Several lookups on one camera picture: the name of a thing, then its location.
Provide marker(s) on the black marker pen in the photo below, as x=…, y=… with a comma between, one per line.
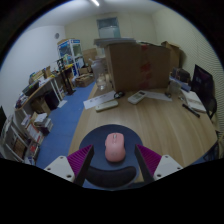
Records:
x=191, y=110

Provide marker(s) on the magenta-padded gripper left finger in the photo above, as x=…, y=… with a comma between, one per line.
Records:
x=61, y=168

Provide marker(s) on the black office chair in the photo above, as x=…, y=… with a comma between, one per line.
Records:
x=203, y=86

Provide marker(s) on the dark blue mouse pad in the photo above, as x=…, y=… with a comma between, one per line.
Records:
x=100, y=136

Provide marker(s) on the black tape roll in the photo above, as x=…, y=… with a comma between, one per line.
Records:
x=119, y=95

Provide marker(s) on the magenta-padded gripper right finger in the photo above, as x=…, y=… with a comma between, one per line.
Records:
x=164, y=168

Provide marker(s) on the white book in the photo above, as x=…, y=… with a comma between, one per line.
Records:
x=195, y=100

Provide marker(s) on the cluttered shelf unit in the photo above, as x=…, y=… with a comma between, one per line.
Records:
x=30, y=113

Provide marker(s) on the low open cardboard box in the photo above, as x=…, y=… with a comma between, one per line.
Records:
x=84, y=80

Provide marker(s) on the blue glass display cabinet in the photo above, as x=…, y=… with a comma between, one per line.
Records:
x=70, y=53

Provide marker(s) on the pink computer mouse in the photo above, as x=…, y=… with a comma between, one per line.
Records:
x=115, y=148

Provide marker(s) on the ceiling tube light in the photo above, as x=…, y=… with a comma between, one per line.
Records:
x=95, y=2

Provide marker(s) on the round wall clock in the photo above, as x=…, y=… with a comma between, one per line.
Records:
x=56, y=35

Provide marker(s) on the clear plastic container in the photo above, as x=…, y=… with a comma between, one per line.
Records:
x=174, y=87

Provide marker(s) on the large brown cardboard box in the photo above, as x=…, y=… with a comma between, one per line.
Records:
x=136, y=68

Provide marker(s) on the clear plastic water jug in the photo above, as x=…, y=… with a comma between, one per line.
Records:
x=99, y=73

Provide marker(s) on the tall open cardboard box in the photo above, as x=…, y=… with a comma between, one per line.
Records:
x=173, y=55

